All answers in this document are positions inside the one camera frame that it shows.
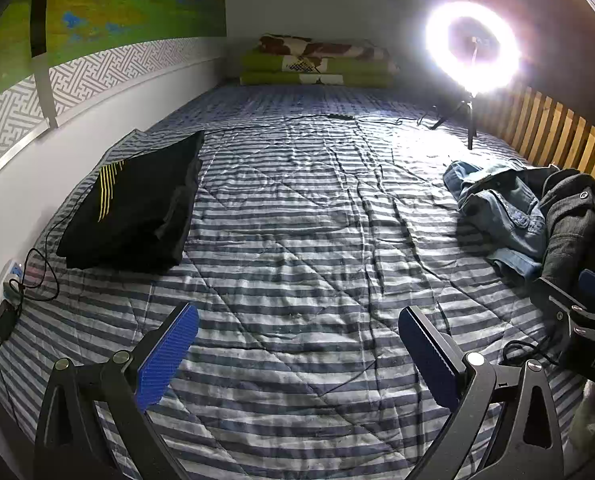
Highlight green folded blanket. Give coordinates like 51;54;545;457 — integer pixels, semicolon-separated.
240;52;401;88

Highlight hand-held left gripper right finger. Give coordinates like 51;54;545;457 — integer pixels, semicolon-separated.
398;305;573;480

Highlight black folded garment yellow stripes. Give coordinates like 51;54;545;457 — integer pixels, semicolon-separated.
56;130;206;272

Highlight black hanging strap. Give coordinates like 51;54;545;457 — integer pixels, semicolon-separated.
28;0;53;59

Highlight black ring light cable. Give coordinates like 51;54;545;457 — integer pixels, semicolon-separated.
7;105;443;306

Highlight brown white patterned blanket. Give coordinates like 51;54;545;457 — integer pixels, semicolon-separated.
257;34;391;61

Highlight blue white striped blanket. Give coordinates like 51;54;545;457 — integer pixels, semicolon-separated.
0;84;585;480

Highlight white power strip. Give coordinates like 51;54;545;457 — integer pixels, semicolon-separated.
0;259;28;311

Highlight green wall poster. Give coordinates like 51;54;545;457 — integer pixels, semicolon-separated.
0;0;226;106

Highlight black power adapter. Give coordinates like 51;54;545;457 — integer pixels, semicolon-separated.
0;301;20;341

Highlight grey checked jacket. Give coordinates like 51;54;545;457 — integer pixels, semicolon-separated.
522;166;595;306

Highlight wooden slat bed rail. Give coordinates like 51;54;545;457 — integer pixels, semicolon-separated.
477;85;595;221

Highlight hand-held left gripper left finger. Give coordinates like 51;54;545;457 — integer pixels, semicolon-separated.
34;303;199;480

